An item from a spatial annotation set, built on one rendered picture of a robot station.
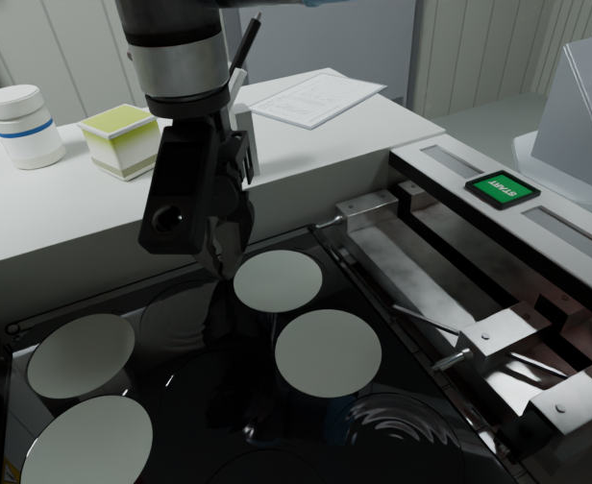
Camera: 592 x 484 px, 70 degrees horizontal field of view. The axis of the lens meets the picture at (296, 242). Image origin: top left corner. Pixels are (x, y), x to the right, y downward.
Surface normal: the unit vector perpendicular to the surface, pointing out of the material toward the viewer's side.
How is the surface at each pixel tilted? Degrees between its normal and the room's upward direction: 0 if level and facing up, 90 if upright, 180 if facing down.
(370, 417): 0
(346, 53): 90
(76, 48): 90
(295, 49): 90
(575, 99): 90
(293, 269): 1
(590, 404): 0
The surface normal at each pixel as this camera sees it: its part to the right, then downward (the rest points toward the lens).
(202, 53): 0.62, 0.45
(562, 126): -0.90, 0.32
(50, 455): -0.07, -0.78
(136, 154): 0.78, 0.35
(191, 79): 0.43, 0.55
